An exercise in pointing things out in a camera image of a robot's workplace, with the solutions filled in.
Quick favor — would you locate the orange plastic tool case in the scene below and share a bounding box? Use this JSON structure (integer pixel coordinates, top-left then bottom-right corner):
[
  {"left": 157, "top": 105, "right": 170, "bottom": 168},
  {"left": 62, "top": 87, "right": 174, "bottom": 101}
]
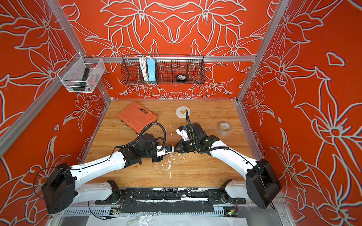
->
[{"left": 117, "top": 102, "right": 157, "bottom": 134}]

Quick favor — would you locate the black wire basket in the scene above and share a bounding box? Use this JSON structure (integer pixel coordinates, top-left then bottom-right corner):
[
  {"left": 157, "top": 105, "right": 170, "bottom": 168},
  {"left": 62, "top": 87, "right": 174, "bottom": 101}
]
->
[{"left": 121, "top": 54, "right": 206, "bottom": 85}]

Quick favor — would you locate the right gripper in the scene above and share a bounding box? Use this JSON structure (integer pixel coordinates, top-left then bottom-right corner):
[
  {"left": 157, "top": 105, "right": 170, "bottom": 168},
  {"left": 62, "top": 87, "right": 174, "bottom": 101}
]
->
[{"left": 172, "top": 139, "right": 200, "bottom": 154}]

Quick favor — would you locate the clear tape roll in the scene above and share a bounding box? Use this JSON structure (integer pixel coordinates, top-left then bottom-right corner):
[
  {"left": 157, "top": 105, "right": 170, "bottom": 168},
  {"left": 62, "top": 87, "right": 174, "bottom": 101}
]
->
[{"left": 218, "top": 121, "right": 232, "bottom": 136}]

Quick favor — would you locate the white tape roll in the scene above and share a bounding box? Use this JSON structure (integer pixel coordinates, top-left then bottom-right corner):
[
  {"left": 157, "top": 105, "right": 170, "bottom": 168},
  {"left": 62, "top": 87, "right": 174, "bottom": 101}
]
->
[{"left": 175, "top": 106, "right": 191, "bottom": 119}]

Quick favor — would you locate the white cable bundle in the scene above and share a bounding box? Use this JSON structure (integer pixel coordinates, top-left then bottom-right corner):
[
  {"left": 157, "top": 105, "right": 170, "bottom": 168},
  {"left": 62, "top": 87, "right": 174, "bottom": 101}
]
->
[{"left": 139, "top": 56, "right": 149, "bottom": 82}]

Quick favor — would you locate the small black device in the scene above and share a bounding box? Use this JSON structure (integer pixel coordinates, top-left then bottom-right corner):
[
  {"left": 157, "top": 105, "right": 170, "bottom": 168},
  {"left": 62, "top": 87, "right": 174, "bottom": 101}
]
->
[{"left": 176, "top": 74, "right": 187, "bottom": 82}]

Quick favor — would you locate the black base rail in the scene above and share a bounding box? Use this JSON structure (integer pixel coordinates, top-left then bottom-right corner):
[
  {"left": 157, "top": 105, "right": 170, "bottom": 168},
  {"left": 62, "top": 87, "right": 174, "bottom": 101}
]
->
[{"left": 92, "top": 187, "right": 246, "bottom": 216}]

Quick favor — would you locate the clear acrylic wall box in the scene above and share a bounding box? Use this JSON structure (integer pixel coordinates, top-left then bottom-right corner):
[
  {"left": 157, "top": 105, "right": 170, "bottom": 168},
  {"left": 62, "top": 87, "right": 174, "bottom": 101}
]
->
[{"left": 57, "top": 52, "right": 106, "bottom": 93}]

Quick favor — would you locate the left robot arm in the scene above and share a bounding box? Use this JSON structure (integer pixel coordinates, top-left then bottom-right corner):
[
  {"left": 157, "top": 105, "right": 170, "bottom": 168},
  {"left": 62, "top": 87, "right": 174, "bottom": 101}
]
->
[{"left": 41, "top": 123, "right": 174, "bottom": 214}]

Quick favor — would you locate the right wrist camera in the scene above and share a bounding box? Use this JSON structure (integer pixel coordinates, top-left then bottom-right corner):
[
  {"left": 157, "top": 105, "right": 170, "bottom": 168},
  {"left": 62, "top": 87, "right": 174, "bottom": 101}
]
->
[{"left": 176, "top": 126, "right": 190, "bottom": 141}]

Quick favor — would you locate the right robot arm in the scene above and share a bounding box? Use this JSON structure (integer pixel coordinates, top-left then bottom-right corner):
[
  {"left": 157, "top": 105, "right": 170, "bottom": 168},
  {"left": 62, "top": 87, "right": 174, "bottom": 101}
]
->
[{"left": 174, "top": 110, "right": 282, "bottom": 209}]

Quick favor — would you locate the green black tool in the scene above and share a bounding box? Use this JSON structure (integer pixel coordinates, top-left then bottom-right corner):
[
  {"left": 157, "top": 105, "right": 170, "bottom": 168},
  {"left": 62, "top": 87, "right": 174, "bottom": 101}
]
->
[{"left": 73, "top": 67, "right": 90, "bottom": 91}]

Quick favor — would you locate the light blue box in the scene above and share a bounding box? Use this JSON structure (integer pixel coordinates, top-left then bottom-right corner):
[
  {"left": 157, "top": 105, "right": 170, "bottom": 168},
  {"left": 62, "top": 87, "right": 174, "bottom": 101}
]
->
[{"left": 147, "top": 58, "right": 156, "bottom": 82}]

